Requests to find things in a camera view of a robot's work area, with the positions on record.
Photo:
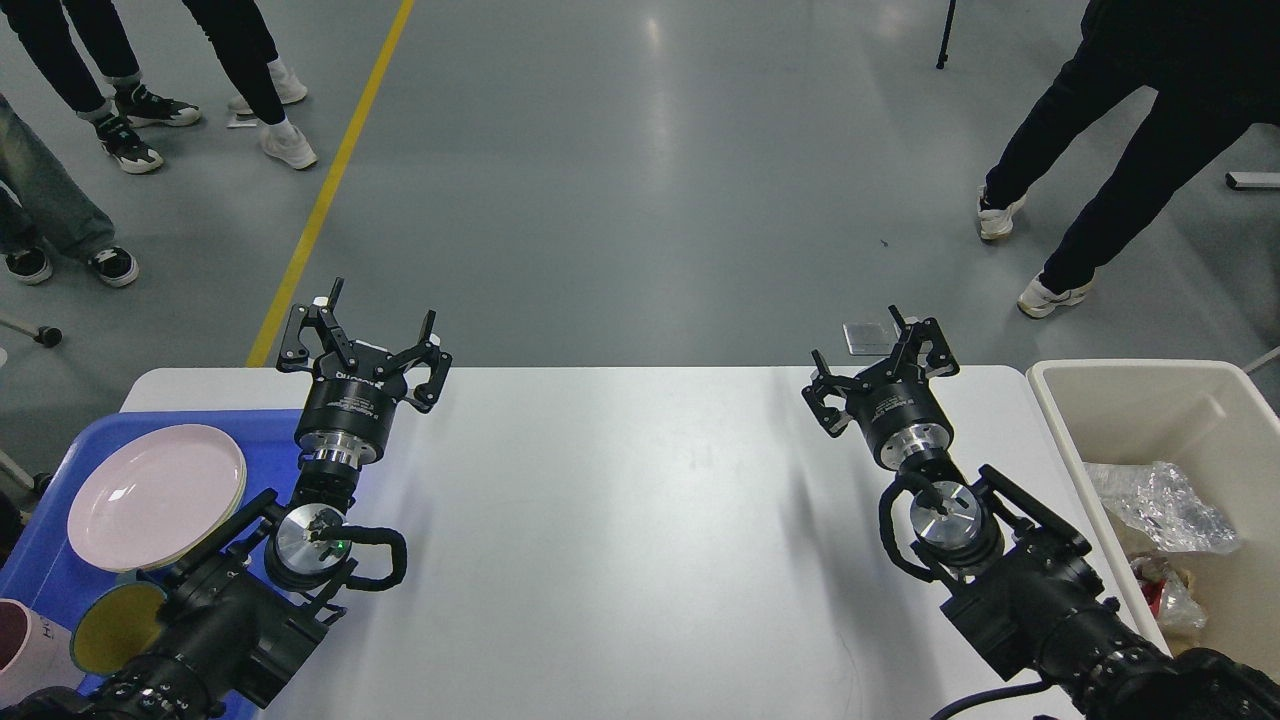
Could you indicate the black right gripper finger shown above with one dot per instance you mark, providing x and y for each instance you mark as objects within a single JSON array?
[
  {"x": 921, "y": 352},
  {"x": 828, "y": 396}
]

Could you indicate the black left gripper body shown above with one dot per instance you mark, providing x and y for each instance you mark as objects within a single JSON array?
[{"x": 348, "y": 413}]

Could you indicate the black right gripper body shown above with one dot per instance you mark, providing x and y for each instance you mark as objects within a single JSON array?
[{"x": 900, "y": 418}]

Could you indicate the pink plate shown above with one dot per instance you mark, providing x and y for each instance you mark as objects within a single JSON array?
[{"x": 103, "y": 524}]

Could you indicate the aluminium foil tray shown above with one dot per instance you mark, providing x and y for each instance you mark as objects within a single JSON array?
[{"x": 1158, "y": 502}]

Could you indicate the blue-grey mug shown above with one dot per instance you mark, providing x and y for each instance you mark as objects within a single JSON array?
[{"x": 120, "y": 624}]

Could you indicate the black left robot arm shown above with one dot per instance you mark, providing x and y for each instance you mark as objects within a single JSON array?
[{"x": 324, "y": 546}]

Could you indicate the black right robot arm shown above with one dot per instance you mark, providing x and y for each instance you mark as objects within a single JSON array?
[{"x": 1020, "y": 589}]

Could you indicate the metal floor plate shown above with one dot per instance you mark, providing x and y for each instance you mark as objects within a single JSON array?
[{"x": 870, "y": 339}]

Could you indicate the beige plastic bin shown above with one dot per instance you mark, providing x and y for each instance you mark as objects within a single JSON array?
[{"x": 1209, "y": 419}]

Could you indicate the person in olive trousers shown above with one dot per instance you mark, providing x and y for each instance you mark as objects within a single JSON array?
[{"x": 43, "y": 208}]

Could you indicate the blue plastic tray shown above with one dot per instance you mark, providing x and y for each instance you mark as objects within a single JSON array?
[{"x": 50, "y": 570}]

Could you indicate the person in white sneakers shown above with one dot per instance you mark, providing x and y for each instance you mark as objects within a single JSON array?
[{"x": 265, "y": 84}]

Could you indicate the pink mug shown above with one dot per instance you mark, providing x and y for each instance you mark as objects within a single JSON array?
[{"x": 35, "y": 654}]

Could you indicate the person in dark jeans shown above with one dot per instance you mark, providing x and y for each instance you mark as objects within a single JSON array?
[{"x": 82, "y": 50}]

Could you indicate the person in black tracksuit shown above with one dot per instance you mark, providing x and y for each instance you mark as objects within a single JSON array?
[{"x": 1213, "y": 68}]

